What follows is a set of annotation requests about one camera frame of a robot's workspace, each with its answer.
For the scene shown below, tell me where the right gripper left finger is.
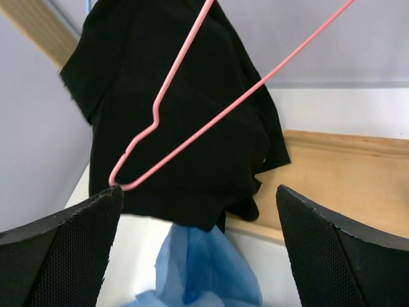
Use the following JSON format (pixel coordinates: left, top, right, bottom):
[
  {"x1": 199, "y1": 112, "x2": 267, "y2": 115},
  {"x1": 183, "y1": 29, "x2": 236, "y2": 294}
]
[{"x1": 1, "y1": 186, "x2": 123, "y2": 306}]

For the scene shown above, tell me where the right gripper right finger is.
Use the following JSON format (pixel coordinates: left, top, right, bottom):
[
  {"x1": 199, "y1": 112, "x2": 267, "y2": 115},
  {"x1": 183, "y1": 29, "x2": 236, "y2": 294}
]
[{"x1": 276, "y1": 185, "x2": 408, "y2": 307}]

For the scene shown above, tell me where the light blue shirt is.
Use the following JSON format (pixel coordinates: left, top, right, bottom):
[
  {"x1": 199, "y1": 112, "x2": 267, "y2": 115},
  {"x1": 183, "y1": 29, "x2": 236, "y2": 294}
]
[{"x1": 131, "y1": 224, "x2": 263, "y2": 307}]

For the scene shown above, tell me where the pink wire hanger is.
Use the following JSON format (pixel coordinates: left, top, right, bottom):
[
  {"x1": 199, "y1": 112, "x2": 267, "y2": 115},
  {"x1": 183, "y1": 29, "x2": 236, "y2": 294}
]
[{"x1": 108, "y1": 0, "x2": 356, "y2": 192}]

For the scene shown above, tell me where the black shirt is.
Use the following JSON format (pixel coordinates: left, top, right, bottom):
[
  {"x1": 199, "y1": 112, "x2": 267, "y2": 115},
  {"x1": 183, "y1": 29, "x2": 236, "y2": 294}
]
[{"x1": 60, "y1": 0, "x2": 290, "y2": 231}]

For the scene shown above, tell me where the blue wire hanger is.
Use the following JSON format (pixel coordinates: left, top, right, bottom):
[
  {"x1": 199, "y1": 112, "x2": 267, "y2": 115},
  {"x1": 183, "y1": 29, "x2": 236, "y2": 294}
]
[{"x1": 84, "y1": 0, "x2": 93, "y2": 15}]

